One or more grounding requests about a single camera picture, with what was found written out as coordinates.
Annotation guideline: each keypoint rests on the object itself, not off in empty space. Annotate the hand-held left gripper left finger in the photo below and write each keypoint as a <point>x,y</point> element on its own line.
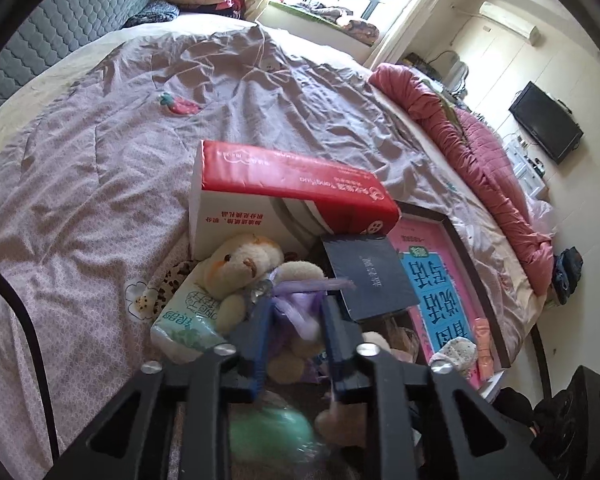
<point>258,332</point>

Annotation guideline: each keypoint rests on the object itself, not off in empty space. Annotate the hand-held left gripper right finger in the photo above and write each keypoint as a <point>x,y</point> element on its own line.
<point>333,342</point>

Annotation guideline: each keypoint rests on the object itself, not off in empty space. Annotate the green white tissue pack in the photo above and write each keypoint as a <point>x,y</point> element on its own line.
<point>190,321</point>

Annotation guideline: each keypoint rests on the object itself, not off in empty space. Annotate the cream teddy bear purple dress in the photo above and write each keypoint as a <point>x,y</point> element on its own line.
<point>240,265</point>

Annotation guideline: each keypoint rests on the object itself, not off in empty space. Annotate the dark framed tray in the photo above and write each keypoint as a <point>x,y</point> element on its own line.
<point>467,260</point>

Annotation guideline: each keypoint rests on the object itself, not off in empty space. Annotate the pale green soft ball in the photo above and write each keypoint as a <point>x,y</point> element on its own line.
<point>270,430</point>

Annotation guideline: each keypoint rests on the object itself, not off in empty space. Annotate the clear plastic bag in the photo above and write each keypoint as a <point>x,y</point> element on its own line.
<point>404,344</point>

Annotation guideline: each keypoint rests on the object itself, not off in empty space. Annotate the dark blue box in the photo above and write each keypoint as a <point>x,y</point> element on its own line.
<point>370,275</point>

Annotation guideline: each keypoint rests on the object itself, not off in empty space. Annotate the leopard print scrunchie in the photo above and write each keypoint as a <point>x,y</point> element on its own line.
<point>172,276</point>

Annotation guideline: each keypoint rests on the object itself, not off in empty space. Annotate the pink blue book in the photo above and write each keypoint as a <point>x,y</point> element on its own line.
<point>430,280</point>

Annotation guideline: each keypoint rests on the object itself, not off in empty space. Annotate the white knitted cloth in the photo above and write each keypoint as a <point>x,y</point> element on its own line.
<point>455,355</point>

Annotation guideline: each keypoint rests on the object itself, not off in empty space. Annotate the pink tube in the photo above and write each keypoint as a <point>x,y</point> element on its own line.
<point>483,345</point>

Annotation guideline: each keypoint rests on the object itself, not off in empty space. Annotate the red white tissue box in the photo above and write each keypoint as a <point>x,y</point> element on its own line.
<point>290,180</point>

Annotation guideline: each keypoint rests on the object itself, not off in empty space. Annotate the purple floral bedsheet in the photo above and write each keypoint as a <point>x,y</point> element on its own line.
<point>105,185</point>

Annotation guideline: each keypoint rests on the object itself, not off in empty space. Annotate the pink quilt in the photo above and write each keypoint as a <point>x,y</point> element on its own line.
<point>480,160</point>

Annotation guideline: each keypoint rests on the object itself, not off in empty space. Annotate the dark clothes heap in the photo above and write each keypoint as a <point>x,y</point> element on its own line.
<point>567,270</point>

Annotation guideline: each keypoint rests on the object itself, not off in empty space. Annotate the black speaker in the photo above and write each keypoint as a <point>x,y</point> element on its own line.
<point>580,410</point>

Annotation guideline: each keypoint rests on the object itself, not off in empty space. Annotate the white plastic drawers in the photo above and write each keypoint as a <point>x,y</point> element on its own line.
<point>527,160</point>

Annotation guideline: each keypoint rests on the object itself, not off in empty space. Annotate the black television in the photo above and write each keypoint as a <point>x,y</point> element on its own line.
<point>545,120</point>

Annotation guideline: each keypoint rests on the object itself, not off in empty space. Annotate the windowsill bedding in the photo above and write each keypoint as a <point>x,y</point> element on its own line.
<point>340,16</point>

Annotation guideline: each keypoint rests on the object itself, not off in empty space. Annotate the dark knitted blanket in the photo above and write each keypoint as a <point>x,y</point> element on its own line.
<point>150,11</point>

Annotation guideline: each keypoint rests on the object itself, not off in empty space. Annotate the white air conditioner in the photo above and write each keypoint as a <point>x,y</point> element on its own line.
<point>510,20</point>

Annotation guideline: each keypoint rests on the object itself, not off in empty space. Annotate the grey quilted headboard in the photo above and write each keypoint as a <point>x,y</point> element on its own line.
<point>55,25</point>

